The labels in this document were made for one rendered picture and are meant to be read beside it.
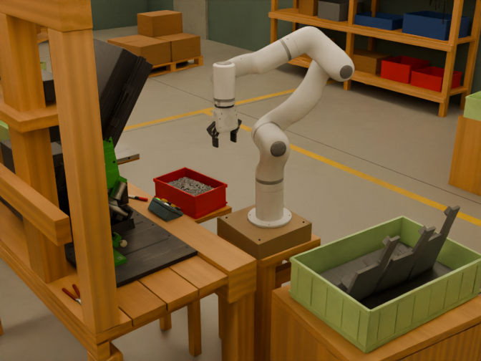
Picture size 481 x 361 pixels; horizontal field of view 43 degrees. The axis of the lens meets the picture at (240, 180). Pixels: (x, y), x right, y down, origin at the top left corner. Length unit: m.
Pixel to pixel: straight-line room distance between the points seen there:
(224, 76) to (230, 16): 8.53
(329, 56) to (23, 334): 2.28
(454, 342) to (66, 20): 1.70
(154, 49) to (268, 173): 6.44
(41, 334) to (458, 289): 2.26
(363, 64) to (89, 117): 6.49
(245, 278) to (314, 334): 0.36
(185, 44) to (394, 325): 7.39
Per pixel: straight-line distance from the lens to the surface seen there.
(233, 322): 2.51
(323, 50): 2.39
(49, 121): 2.06
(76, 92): 1.74
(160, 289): 2.27
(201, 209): 2.91
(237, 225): 2.57
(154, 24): 9.26
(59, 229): 1.96
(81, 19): 1.71
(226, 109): 2.36
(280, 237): 2.51
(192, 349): 3.31
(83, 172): 1.81
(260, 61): 2.33
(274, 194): 2.52
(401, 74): 7.64
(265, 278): 2.54
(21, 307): 3.88
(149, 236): 2.57
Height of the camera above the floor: 2.14
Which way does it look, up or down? 24 degrees down
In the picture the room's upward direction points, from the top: straight up
